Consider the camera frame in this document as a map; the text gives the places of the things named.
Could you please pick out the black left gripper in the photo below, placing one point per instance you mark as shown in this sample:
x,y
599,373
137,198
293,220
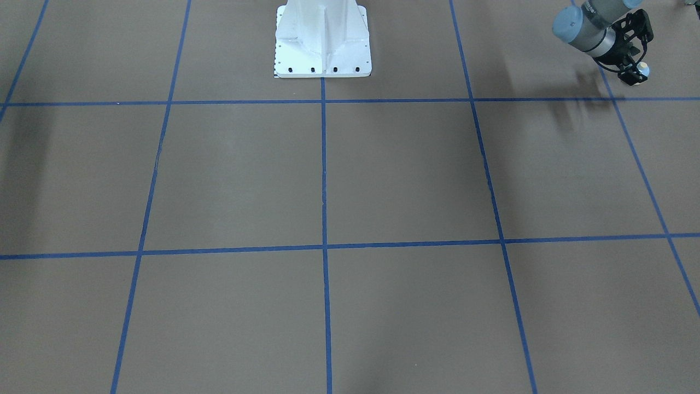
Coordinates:
x,y
624,56

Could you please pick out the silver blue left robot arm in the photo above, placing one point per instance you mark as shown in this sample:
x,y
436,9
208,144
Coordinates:
x,y
587,28

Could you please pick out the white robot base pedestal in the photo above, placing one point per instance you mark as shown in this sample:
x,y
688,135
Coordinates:
x,y
322,39

